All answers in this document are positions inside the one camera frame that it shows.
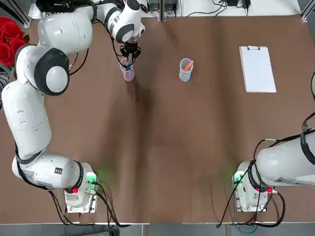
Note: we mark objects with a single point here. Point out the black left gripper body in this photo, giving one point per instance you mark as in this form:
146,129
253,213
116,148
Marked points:
130,48

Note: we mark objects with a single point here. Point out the blue pen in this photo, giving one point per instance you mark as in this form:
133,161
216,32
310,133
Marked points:
128,67

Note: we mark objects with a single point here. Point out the orange pencil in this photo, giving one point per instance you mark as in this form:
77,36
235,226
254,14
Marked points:
189,66

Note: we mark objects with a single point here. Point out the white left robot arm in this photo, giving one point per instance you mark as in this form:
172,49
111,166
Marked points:
27,118

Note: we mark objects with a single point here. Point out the pink plastic cup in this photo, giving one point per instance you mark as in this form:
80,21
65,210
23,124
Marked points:
129,76

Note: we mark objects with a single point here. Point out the blue plastic cup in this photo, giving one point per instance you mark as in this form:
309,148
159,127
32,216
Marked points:
185,76

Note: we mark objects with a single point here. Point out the white clipboard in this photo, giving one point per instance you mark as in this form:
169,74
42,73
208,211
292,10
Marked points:
258,71

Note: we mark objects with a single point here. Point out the black electronics box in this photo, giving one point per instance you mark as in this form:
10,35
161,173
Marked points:
61,5

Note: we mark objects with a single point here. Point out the red rose bouquet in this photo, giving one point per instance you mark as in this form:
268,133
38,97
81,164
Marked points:
9,37

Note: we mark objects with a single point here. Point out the aluminium post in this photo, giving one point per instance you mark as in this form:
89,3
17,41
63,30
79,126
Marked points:
162,9

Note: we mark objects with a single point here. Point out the aluminium frame corner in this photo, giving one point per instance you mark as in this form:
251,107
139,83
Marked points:
23,12
307,11

